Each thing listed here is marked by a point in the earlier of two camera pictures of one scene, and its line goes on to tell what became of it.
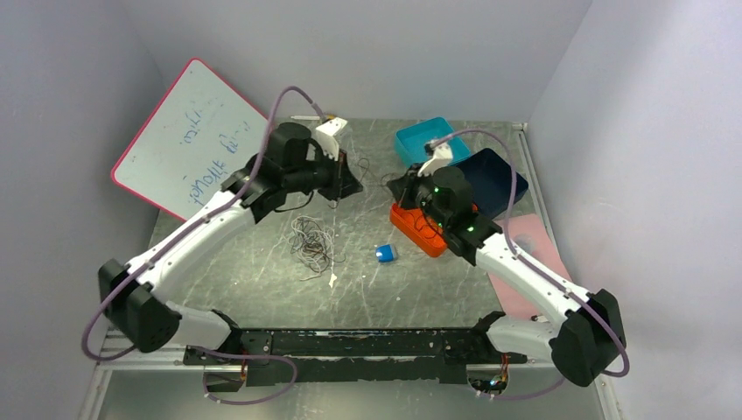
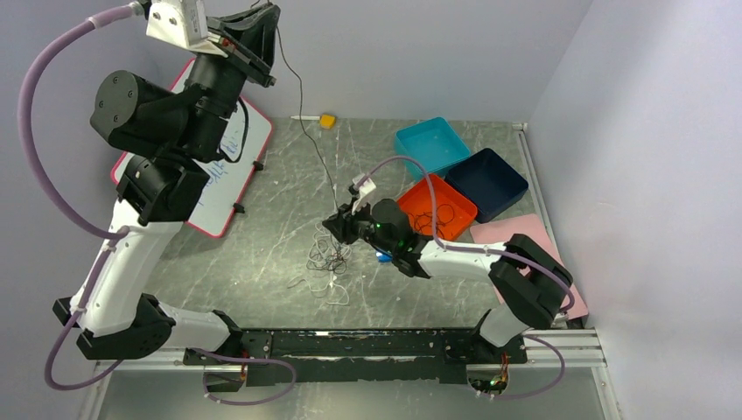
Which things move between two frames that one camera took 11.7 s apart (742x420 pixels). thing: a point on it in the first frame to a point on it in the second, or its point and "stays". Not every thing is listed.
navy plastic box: x=492 y=182 stays
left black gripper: x=343 y=181 to x=255 y=28
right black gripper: x=403 y=186 to x=342 y=222
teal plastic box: x=411 y=139 stays
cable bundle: x=311 y=241 to x=328 y=258
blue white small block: x=386 y=253 stays
